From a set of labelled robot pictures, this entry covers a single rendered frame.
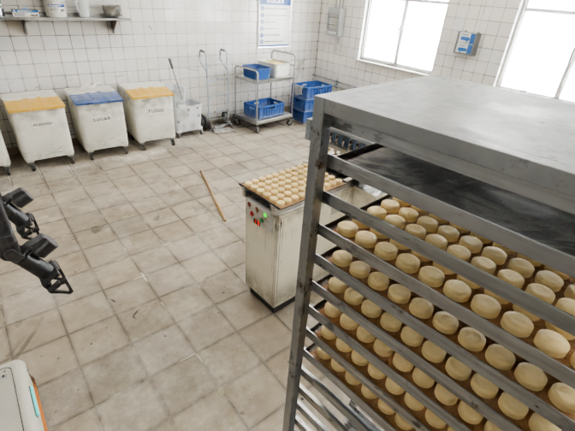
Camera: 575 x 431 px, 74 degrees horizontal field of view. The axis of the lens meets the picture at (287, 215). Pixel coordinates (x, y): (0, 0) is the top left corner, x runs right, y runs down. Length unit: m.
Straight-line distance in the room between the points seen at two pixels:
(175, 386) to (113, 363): 0.43
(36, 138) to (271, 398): 3.92
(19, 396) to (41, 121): 3.39
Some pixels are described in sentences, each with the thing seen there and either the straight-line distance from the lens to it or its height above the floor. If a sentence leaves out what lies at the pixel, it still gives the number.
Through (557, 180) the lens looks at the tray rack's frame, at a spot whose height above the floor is 1.80.
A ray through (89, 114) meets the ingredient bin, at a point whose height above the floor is 0.58.
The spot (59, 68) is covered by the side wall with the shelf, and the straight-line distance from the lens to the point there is 5.70.
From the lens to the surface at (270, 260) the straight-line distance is 2.49.
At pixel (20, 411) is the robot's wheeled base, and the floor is 0.28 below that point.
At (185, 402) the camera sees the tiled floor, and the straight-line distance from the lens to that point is 2.41.
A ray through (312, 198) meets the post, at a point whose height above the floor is 1.59.
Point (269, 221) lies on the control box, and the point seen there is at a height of 0.78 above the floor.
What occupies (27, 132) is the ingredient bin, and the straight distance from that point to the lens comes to 5.13.
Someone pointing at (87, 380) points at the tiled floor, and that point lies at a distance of 2.64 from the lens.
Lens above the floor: 2.00
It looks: 31 degrees down
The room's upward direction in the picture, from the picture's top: 4 degrees clockwise
